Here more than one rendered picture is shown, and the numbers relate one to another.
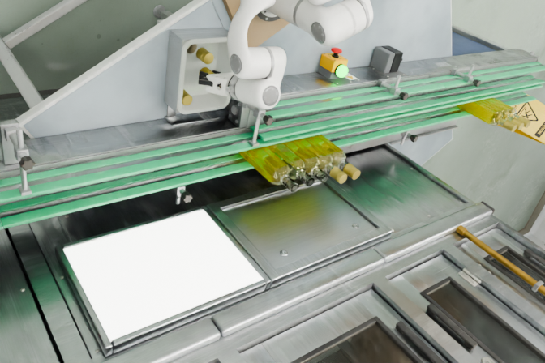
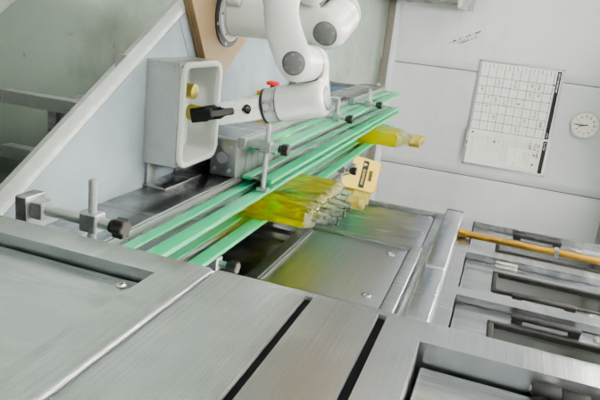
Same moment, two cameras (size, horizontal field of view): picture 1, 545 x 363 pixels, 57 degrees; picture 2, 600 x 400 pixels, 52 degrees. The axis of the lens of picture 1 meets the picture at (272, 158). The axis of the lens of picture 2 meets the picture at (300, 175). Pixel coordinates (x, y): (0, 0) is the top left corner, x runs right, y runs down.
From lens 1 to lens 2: 0.78 m
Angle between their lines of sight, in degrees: 32
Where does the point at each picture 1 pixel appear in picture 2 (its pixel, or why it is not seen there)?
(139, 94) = (120, 153)
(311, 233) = (365, 271)
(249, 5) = not seen: outside the picture
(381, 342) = (516, 337)
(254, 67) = (315, 62)
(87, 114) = (72, 189)
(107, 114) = not seen: hidden behind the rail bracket
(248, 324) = not seen: hidden behind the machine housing
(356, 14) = (353, 11)
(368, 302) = (468, 312)
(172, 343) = not seen: outside the picture
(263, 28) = (223, 56)
